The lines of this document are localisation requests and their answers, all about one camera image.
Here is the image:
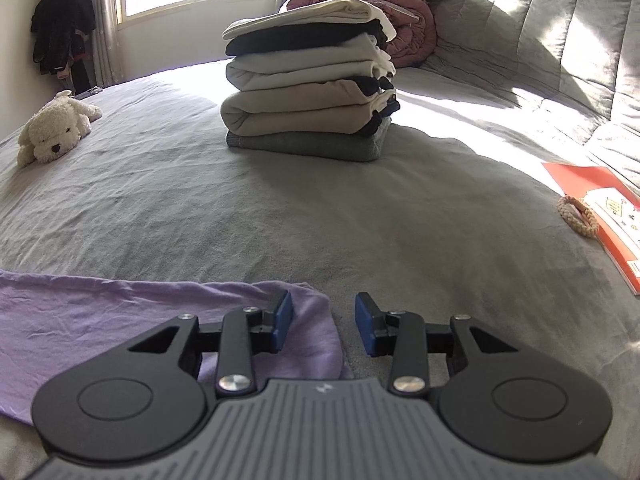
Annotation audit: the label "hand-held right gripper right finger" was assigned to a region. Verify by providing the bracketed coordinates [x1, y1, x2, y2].
[354, 291, 523, 396]

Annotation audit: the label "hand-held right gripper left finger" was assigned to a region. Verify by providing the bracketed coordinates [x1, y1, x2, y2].
[127, 289, 294, 397]

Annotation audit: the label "purple long-sleeve shirt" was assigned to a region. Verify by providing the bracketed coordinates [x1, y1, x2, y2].
[0, 269, 356, 426]

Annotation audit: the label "hanging dark clothes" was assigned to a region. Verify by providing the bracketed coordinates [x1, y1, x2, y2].
[30, 0, 97, 93]

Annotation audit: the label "folded grey garment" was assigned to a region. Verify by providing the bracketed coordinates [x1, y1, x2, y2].
[226, 117, 392, 163]

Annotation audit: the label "folded beige garment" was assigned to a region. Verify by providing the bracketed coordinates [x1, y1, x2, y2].
[220, 76, 401, 138]

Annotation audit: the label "folded white garment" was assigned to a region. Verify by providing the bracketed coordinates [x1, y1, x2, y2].
[225, 34, 397, 93]

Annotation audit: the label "orange book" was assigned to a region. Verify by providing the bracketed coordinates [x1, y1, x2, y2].
[541, 161, 640, 296]

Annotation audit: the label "folded black garment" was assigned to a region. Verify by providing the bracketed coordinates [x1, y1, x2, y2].
[225, 19, 388, 58]

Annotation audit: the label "white plush dog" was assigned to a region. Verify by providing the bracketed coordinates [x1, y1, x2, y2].
[16, 91, 103, 168]

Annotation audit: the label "folded pink quilt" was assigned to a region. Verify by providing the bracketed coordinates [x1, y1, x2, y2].
[280, 0, 438, 68]

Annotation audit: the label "folded cream garment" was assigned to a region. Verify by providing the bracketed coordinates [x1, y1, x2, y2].
[221, 0, 398, 43]

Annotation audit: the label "grey quilted headboard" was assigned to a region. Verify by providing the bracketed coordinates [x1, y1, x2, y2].
[425, 0, 640, 176]

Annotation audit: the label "braided rope ring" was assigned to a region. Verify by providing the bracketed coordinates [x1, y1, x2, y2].
[557, 195, 601, 237]

